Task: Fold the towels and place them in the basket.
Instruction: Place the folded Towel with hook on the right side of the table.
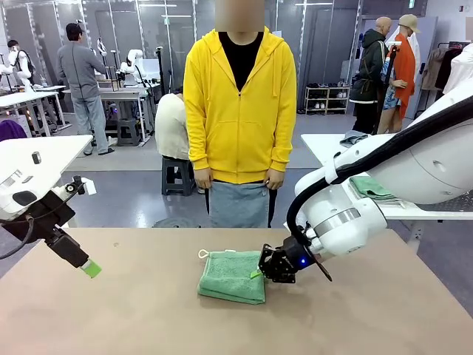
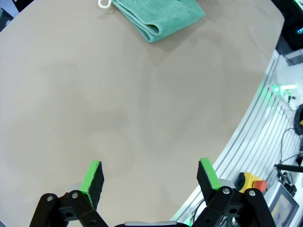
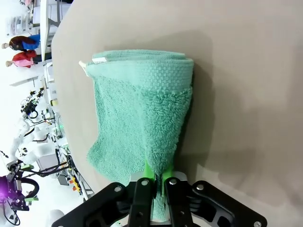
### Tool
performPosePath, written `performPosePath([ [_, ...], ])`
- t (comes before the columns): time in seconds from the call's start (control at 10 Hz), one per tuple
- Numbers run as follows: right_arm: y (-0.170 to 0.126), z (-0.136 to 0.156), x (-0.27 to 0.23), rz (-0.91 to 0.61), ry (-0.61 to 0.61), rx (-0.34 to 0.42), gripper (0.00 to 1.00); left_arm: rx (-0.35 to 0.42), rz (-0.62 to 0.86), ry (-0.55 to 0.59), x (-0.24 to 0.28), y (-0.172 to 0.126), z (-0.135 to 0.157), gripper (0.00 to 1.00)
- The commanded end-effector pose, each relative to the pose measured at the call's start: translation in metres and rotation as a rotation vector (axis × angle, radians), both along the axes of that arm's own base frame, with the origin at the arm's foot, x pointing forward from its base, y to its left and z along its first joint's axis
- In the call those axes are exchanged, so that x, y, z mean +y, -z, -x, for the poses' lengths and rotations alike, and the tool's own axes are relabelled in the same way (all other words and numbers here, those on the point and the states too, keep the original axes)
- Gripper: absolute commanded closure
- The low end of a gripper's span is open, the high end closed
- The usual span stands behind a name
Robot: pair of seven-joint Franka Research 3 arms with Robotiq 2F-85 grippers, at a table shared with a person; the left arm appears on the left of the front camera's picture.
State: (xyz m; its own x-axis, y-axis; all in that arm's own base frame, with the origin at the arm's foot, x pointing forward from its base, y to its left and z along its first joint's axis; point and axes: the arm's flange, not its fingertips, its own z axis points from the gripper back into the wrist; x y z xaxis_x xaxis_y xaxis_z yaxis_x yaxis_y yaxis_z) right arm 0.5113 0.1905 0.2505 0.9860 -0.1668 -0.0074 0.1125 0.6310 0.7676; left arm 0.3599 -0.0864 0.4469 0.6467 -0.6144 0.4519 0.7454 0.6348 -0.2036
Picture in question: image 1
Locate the mannequin in dark jacket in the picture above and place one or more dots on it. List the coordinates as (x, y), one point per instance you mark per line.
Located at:
(369, 66)

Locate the man in grey sweater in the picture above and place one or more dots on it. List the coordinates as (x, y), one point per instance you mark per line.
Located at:
(79, 70)

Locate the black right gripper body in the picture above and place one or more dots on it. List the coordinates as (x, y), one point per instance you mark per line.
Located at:
(297, 259)

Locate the white lab robot arm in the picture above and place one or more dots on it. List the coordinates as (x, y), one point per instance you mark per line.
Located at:
(133, 55)

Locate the person in cream sweater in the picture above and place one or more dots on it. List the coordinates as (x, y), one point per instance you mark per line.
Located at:
(170, 125)

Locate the mannequin in orange garment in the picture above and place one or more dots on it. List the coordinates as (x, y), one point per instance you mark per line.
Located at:
(404, 66)

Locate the small black device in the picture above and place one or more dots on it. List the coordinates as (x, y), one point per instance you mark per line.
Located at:
(35, 158)

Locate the black tripod pole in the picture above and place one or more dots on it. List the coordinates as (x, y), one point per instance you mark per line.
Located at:
(161, 74)

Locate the shoe rack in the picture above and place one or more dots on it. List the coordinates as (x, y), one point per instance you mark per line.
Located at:
(329, 100)

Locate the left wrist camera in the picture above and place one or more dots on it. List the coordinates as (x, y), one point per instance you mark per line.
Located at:
(88, 186)

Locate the person in yellow hoodie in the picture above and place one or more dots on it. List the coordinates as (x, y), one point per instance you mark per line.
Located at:
(240, 122)

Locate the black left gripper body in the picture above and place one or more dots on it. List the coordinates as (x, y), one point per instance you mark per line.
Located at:
(51, 214)

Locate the clothes rack with coats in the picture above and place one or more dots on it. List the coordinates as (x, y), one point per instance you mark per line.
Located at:
(430, 70)

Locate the right forearm yellow sleeve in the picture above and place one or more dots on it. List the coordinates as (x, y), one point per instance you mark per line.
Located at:
(196, 148)

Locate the black step stool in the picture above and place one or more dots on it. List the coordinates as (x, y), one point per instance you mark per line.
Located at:
(129, 133)

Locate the grey towel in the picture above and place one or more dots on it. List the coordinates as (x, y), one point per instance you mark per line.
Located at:
(353, 140)

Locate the mannequin in orange trousers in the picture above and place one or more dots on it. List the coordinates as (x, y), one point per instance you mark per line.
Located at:
(460, 70)

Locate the long white lab desk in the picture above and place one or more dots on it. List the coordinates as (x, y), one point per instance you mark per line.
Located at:
(22, 97)

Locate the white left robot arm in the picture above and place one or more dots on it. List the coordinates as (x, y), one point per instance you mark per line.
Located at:
(7, 207)

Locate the purple cloth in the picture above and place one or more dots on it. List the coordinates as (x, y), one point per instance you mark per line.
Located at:
(11, 131)

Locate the left forearm yellow sleeve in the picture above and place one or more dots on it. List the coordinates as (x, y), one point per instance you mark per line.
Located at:
(282, 148)

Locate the person's left hand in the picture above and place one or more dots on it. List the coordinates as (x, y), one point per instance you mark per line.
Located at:
(275, 179)

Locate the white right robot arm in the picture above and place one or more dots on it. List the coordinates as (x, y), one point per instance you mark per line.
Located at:
(425, 155)

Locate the grey plastic stool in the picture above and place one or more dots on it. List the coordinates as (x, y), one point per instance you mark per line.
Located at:
(177, 181)

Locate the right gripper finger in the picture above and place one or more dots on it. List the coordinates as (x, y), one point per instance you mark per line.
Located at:
(277, 275)
(271, 255)

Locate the green towel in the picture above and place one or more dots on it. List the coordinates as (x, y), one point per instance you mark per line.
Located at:
(233, 277)
(369, 188)

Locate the person's right hand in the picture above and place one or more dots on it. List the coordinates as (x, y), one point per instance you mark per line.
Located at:
(202, 178)

